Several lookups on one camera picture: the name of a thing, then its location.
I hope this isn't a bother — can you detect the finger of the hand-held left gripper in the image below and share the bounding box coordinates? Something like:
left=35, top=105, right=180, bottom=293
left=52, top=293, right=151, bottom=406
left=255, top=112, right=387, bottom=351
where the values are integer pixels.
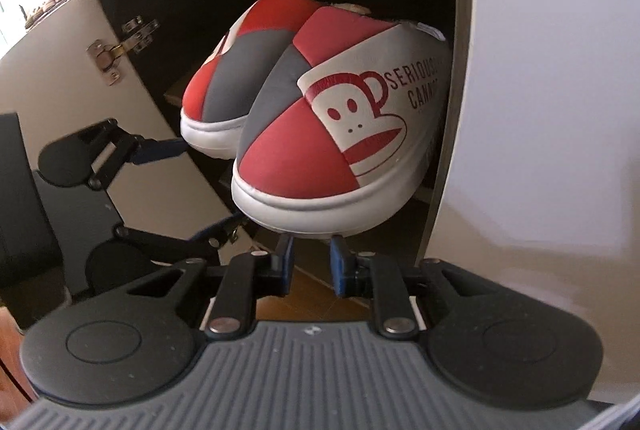
left=114, top=213, right=251, bottom=263
left=85, top=120, right=191, bottom=190

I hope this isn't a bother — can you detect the metal door hinge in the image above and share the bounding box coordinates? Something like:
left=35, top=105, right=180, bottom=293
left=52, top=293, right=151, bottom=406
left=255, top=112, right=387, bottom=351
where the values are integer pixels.
left=86, top=15, right=161, bottom=86

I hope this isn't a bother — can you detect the red grey printed slipper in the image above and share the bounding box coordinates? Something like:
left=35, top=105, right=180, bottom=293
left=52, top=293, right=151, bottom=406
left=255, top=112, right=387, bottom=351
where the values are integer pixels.
left=231, top=5, right=453, bottom=238
left=180, top=0, right=321, bottom=160

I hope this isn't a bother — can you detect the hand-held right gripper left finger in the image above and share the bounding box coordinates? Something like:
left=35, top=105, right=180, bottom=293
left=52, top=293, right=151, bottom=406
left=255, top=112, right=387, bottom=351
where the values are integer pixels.
left=127, top=235, right=295, bottom=341

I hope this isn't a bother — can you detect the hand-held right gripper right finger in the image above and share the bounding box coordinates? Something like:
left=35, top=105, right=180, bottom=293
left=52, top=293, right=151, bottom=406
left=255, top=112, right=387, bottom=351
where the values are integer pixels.
left=330, top=236, right=483, bottom=340

